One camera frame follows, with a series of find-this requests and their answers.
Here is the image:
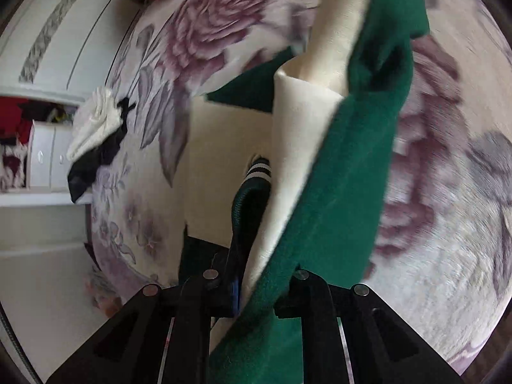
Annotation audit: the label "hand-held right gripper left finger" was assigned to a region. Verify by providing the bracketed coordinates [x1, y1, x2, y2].
[46, 264, 241, 384]

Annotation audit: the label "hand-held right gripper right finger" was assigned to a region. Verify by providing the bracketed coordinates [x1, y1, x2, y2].
[274, 271, 465, 384]

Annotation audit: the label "green and cream varsity jacket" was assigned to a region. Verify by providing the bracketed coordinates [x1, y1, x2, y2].
[178, 0, 430, 384]

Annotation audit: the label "red hanging clothes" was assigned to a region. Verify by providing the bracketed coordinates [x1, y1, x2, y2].
[0, 98, 36, 145]

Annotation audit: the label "floral plush blanket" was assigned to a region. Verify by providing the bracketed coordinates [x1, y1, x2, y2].
[86, 0, 512, 369]

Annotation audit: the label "black garment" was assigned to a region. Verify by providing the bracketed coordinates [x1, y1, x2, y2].
[67, 98, 137, 204]

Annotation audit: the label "white knit garment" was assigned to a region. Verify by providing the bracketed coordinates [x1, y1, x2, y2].
[66, 88, 124, 163]

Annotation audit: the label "white drawer unit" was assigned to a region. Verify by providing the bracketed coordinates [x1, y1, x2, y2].
[26, 122, 77, 188]

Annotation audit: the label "white fluffy garment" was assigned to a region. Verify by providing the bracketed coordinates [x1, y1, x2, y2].
[0, 144, 28, 190]

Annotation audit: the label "white sliding-door wardrobe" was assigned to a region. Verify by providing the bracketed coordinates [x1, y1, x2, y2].
[0, 0, 140, 209]

